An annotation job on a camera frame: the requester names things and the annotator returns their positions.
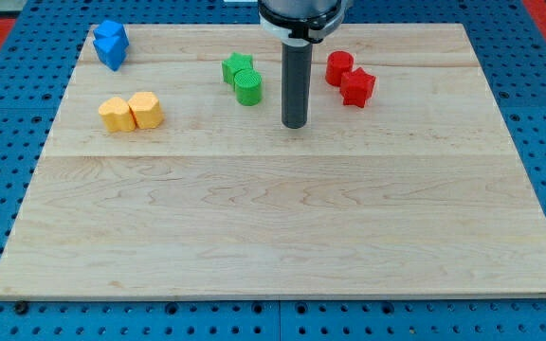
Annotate blue cube block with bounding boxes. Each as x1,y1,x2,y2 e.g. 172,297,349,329
94,20,129,47

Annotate green star block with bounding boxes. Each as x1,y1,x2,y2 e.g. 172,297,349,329
221,52,254,88

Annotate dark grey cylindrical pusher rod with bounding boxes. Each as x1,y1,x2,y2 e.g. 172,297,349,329
282,44,312,129

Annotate green cylinder block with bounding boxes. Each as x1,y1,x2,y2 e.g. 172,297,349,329
234,69,262,106

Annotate yellow heart block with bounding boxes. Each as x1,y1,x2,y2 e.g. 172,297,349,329
98,97,136,133

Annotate light wooden board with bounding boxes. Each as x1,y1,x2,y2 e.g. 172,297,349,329
0,24,546,301

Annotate yellow hexagon block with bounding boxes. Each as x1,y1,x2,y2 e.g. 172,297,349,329
128,92,164,129

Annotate blue triangle block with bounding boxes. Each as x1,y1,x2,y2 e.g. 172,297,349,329
93,36,127,71

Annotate red star block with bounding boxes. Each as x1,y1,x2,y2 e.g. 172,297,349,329
340,67,376,108

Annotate red cylinder block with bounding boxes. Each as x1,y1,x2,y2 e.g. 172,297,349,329
325,50,354,87

